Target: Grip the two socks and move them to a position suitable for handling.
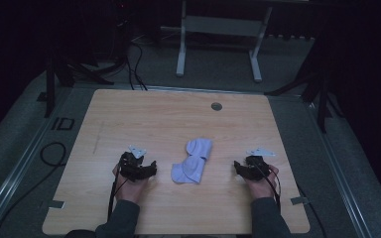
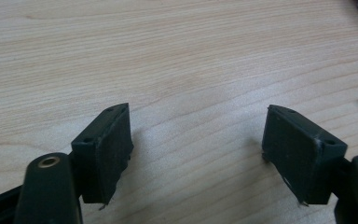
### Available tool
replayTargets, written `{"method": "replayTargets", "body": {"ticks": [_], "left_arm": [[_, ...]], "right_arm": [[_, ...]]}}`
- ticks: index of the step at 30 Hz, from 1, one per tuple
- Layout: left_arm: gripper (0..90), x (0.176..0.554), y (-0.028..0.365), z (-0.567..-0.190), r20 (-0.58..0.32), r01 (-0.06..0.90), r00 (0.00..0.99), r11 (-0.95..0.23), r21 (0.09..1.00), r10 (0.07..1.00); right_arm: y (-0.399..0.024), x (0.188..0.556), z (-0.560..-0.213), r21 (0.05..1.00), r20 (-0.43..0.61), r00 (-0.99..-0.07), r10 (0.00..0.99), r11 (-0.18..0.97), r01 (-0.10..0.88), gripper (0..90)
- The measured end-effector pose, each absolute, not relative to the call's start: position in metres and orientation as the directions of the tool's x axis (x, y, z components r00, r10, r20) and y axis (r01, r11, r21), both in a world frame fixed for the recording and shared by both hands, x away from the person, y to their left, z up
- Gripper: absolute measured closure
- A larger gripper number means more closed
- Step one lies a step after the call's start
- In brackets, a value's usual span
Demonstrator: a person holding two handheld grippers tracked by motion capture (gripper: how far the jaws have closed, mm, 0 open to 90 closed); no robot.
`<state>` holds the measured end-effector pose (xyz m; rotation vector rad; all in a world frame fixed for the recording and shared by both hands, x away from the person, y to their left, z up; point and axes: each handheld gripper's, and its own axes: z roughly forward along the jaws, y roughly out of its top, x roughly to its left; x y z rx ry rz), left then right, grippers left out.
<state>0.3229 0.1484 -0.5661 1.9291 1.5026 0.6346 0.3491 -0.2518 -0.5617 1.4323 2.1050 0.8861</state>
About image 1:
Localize thin black floor cable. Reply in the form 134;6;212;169
296;182;327;238

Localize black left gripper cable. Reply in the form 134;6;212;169
107;162;130;222

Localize person's right hand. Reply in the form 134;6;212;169
246;164;281;200

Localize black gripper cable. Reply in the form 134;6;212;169
256;161;282;210
107;162;130;222

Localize black tripod stand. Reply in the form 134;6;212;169
43;49;115;119
264;39;345;134

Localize black floor cables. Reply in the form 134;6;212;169
124;39;149;91

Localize grey tape piece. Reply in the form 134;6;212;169
48;199;65;210
290;196;311;205

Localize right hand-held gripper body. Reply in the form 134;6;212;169
242;147;276;182

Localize black looped floor cable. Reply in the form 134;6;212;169
0;141;68;238

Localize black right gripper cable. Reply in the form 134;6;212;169
256;161;282;210

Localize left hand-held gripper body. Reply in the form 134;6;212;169
118;144;151;182

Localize person's left hand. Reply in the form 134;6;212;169
112;163;149;204

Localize metal floor rail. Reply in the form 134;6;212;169
306;98;373;238
0;88;72;236

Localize white metal stand frame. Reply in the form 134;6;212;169
176;0;275;83

